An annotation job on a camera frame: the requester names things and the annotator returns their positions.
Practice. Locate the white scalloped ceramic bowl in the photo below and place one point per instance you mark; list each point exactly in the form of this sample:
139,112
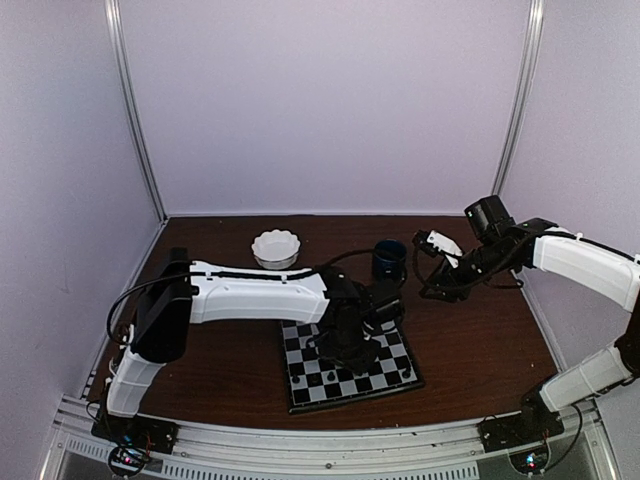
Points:
276,249

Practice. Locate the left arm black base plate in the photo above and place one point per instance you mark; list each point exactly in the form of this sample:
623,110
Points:
140,432

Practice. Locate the dark blue ceramic mug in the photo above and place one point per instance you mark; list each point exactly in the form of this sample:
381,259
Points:
388,261

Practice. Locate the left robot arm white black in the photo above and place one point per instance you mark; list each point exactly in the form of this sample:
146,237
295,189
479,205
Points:
190,292

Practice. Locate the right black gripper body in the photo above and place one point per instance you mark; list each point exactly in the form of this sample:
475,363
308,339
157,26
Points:
461,287

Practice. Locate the green led circuit board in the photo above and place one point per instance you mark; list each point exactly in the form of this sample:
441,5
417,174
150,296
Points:
529,462
123,459

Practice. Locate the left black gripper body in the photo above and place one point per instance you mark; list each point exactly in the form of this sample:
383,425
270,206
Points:
348,349

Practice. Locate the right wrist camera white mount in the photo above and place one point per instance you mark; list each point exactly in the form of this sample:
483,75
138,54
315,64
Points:
436,244

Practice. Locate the aluminium front rail frame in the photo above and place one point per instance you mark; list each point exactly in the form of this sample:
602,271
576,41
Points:
203,451

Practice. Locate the left aluminium corner post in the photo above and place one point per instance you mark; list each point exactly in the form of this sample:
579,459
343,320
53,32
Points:
116,32

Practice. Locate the folding black silver chessboard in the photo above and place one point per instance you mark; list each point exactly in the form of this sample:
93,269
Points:
300,357

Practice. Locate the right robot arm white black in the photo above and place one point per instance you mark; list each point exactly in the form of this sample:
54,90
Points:
543,245

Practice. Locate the right green led circuit board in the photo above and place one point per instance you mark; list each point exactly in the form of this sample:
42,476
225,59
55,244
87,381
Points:
529,462

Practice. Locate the right aluminium corner post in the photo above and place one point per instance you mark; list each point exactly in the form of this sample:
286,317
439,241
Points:
527,69

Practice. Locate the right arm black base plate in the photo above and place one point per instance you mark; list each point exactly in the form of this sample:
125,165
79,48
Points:
513,431

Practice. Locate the left green led circuit board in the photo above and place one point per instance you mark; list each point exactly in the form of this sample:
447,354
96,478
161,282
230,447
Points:
123,459

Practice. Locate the aluminium corner post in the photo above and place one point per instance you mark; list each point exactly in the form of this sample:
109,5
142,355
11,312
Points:
527,69
116,32

